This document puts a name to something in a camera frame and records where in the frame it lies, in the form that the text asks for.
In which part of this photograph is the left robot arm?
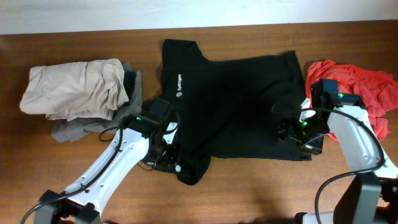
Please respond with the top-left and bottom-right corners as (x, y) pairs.
(31, 99), (181, 223)

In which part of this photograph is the grey folded garment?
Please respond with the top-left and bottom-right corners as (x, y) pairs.
(51, 62), (142, 142)

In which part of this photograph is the beige folded garment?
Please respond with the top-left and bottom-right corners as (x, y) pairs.
(19, 58), (136, 120)

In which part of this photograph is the red crumpled shirt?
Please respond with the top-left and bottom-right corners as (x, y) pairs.
(305, 60), (397, 141)

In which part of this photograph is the black polo shirt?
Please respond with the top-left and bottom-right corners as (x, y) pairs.
(160, 39), (311, 185)

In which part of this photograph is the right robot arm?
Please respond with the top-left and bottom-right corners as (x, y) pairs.
(272, 79), (397, 223)

